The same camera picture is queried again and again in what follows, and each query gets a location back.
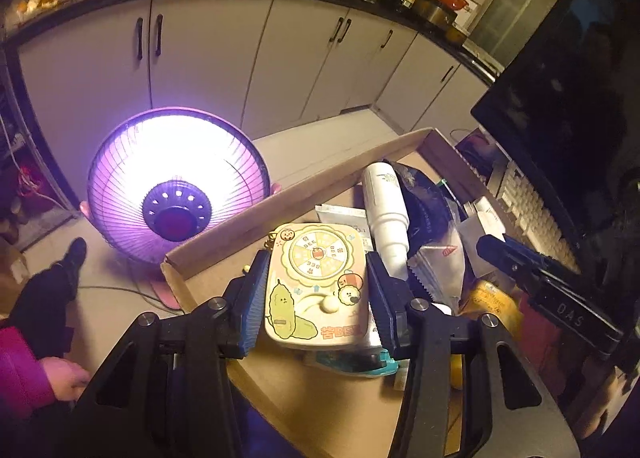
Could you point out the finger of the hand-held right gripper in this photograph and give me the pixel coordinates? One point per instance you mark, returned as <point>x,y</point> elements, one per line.
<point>505,260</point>
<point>540,255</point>

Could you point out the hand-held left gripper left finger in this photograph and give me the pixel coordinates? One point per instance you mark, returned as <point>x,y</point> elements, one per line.
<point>252,303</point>

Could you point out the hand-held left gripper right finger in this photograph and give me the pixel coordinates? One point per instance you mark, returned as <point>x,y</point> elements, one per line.
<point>382,308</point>

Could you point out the white paper carton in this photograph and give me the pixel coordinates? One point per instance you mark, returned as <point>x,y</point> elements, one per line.
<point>480,233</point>

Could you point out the golden snack packet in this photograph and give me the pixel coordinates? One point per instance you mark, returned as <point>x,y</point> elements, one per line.
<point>490,303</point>

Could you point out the cream cartoon toy console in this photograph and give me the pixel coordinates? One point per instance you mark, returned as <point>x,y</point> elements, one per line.
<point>310,288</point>

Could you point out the teal white tissue pack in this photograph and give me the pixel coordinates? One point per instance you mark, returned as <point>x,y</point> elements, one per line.
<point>350,363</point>

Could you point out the clear plastic packet red mark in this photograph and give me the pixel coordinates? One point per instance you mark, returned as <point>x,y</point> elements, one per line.
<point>440,273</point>

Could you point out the cardboard box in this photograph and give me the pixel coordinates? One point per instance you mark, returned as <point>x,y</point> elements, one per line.
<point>280,388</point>

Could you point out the black snack packet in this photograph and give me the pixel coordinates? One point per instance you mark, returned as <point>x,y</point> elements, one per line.
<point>425,208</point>

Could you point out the yellow cream jar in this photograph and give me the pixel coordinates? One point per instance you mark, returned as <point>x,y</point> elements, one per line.
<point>456,373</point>

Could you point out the tall white lotion bottle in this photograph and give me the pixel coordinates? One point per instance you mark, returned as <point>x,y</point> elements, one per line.
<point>382,208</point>

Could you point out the white sachet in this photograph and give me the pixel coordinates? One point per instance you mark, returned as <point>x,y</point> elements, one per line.
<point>340,215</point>

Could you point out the white keyboard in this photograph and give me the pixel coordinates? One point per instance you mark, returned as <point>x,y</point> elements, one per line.
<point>530,208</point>

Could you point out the purple electric heater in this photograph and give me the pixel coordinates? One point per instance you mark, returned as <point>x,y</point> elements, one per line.
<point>175,163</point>

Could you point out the black monitor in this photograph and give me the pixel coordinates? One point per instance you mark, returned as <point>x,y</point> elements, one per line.
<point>575,88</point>

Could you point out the frosted glass door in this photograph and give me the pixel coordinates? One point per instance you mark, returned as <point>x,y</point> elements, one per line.
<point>520,3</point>

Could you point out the white base cabinets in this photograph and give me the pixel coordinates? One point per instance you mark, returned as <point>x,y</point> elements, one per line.
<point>210,48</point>

